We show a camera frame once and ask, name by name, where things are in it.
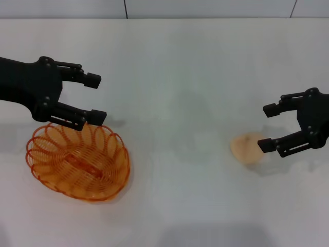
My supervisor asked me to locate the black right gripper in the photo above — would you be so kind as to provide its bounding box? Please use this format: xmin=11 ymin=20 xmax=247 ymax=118
xmin=257 ymin=87 xmax=329 ymax=158

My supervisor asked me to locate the pale round bread bun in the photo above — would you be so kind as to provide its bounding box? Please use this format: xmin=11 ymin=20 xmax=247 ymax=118
xmin=230 ymin=131 xmax=264 ymax=165

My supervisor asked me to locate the orange plastic woven basket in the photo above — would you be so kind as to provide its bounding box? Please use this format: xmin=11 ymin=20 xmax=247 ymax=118
xmin=25 ymin=121 xmax=131 ymax=204

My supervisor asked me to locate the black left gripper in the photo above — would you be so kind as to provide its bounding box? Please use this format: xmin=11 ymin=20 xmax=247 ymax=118
xmin=0 ymin=55 xmax=107 ymax=132

